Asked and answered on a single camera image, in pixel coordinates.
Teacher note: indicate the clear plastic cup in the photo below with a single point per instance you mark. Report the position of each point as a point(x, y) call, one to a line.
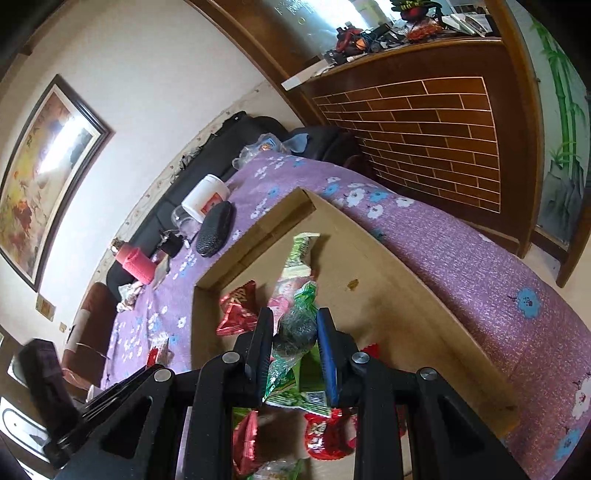
point(182, 221)

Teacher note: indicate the black glasses case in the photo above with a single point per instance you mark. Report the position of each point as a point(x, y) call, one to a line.
point(214, 229)

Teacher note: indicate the small black cup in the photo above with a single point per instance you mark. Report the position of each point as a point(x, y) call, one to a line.
point(171, 243)

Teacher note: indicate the green snack packet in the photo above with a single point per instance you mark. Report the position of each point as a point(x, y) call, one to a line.
point(286, 383)
point(277, 470)

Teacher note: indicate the red packet with round logos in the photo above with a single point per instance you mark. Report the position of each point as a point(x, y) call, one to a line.
point(323, 431)

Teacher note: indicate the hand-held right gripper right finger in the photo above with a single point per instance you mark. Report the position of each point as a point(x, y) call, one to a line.
point(325, 355)

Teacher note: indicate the blue cloth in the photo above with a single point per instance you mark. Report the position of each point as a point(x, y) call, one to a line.
point(298, 141)

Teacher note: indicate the pink knit-covered thermos bottle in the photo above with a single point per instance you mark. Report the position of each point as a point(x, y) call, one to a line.
point(136, 265)

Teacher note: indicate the white appliance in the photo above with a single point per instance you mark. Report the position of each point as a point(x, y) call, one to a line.
point(18, 424)

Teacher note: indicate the pale green white packet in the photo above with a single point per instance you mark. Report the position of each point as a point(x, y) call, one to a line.
point(298, 258)

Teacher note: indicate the large dark red snack packet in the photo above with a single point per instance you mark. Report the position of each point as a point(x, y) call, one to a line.
point(238, 309)

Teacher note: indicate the small green candy wrapper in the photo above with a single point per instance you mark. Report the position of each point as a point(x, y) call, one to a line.
point(298, 323)

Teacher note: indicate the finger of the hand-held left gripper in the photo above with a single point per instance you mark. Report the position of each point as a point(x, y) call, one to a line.
point(106, 392)

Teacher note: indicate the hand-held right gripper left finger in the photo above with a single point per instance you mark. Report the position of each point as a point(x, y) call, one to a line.
point(258, 350)

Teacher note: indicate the black sofa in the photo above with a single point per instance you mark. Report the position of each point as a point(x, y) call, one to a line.
point(221, 152)

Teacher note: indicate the white plastic jar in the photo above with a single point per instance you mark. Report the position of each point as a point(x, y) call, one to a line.
point(205, 198)

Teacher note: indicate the shallow cardboard box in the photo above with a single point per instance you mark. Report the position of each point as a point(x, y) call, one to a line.
point(415, 346)

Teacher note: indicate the framed wall painting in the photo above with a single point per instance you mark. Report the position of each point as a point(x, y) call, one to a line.
point(46, 175)

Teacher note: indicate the purple floral tablecloth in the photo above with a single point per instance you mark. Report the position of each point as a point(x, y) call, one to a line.
point(461, 277)

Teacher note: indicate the clutter on cabinet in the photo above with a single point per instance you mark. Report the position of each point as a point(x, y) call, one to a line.
point(392, 23)

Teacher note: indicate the dark cloth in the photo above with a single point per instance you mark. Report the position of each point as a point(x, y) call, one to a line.
point(231, 121)

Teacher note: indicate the wooden brick-pattern cabinet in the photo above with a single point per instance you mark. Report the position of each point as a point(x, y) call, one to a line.
point(438, 138)

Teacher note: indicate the clear biscuit packet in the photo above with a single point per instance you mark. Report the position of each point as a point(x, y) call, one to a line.
point(159, 350)

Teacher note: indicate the white flat box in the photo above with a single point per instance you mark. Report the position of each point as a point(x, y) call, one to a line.
point(300, 76)

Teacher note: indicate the small dark red snack packet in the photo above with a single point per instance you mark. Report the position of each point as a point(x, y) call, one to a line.
point(244, 438)

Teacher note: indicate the clear plastic bag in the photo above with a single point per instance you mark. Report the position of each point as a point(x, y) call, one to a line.
point(258, 150)

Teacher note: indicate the small wall plaque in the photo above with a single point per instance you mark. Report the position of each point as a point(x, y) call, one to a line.
point(46, 307)

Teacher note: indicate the brown chair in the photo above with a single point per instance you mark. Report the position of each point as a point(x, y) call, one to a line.
point(92, 318)

